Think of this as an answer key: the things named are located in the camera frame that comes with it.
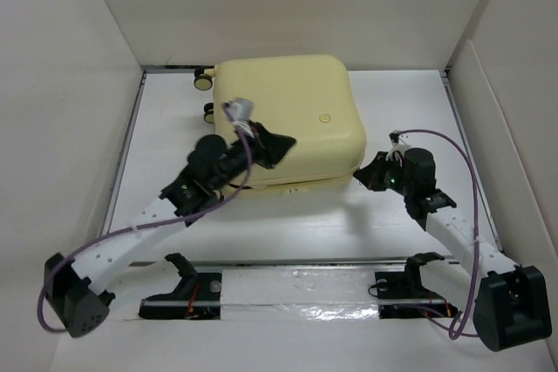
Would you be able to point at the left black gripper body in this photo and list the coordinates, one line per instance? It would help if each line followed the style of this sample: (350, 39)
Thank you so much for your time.
(238, 160)

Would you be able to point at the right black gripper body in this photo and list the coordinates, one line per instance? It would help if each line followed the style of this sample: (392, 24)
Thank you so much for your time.
(392, 178)

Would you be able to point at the yellow hard-shell suitcase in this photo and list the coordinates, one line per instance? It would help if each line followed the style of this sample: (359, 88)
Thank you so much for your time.
(306, 97)

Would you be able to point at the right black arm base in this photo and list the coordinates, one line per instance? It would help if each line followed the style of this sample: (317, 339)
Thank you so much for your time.
(411, 298)

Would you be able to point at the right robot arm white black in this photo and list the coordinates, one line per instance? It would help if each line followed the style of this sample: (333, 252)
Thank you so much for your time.
(506, 302)

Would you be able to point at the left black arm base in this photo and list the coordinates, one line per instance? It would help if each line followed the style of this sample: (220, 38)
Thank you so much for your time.
(196, 297)

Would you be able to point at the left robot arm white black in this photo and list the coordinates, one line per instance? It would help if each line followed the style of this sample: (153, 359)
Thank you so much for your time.
(74, 297)

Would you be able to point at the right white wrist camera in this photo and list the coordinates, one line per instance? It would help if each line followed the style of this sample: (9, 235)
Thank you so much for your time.
(398, 147)

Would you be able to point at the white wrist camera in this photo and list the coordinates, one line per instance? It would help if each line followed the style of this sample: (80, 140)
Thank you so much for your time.
(398, 147)
(238, 111)

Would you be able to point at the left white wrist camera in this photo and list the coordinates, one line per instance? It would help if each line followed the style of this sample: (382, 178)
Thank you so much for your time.
(238, 111)

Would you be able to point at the silver aluminium rail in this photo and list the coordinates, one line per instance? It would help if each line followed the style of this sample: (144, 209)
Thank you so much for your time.
(296, 263)

